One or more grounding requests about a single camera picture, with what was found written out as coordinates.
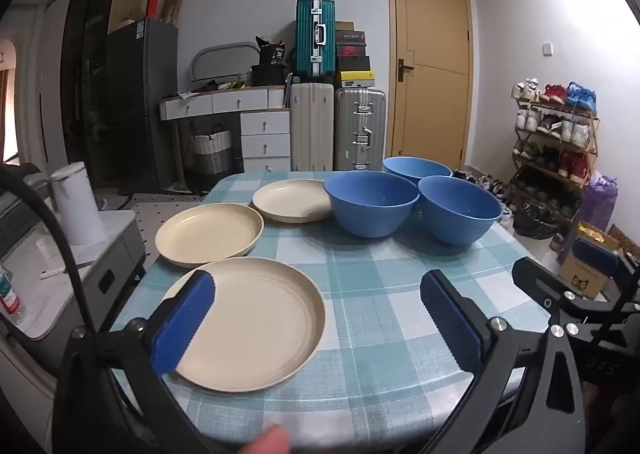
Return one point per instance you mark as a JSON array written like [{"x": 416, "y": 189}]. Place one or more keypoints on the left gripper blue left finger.
[{"x": 174, "y": 324}]

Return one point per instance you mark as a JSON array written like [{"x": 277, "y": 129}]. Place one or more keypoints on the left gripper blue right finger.
[{"x": 458, "y": 319}]

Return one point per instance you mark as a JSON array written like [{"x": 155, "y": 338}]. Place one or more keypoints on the cream plate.
[
  {"x": 293, "y": 201},
  {"x": 266, "y": 323},
  {"x": 208, "y": 233}
]

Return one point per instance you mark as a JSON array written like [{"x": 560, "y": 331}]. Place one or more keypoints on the blue bowl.
[
  {"x": 370, "y": 204},
  {"x": 414, "y": 168},
  {"x": 455, "y": 211}
]

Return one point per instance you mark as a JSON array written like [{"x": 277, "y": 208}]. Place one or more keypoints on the person's left hand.
[{"x": 272, "y": 441}]

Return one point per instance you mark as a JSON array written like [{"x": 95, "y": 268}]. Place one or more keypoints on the cardboard box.
[{"x": 590, "y": 260}]

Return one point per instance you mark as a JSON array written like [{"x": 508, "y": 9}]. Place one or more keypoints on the teal checkered tablecloth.
[{"x": 382, "y": 375}]

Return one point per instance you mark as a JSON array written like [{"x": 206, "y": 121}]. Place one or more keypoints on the purple plastic bag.
[{"x": 598, "y": 201}]

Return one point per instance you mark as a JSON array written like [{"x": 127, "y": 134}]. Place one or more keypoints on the white electric kettle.
[{"x": 79, "y": 214}]

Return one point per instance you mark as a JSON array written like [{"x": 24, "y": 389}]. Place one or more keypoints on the plastic bottle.
[{"x": 10, "y": 301}]

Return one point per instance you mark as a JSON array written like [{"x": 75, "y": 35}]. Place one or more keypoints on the woven laundry basket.
[{"x": 212, "y": 152}]

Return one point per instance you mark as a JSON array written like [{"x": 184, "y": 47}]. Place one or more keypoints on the wooden shoe rack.
[{"x": 555, "y": 150}]

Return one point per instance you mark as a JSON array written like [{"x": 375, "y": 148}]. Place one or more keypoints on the silver hard suitcase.
[{"x": 359, "y": 132}]

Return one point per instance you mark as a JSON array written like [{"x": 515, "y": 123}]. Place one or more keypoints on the wooden door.
[{"x": 431, "y": 79}]

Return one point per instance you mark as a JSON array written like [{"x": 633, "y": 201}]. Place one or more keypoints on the white drawer desk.
[{"x": 264, "y": 122}]

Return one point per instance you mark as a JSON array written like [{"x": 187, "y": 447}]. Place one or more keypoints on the beige hard suitcase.
[{"x": 312, "y": 126}]

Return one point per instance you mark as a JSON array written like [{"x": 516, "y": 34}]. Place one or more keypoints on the stack of shoe boxes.
[{"x": 353, "y": 64}]

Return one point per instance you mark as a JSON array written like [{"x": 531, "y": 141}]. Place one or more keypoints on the black refrigerator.
[{"x": 141, "y": 72}]

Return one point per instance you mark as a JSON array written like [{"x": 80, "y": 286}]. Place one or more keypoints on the black bag on desk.
[{"x": 272, "y": 67}]

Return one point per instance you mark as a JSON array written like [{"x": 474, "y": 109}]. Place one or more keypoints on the teal hard suitcase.
[{"x": 315, "y": 40}]

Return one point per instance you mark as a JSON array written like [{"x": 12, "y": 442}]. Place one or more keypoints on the grey folded chair frame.
[{"x": 229, "y": 62}]

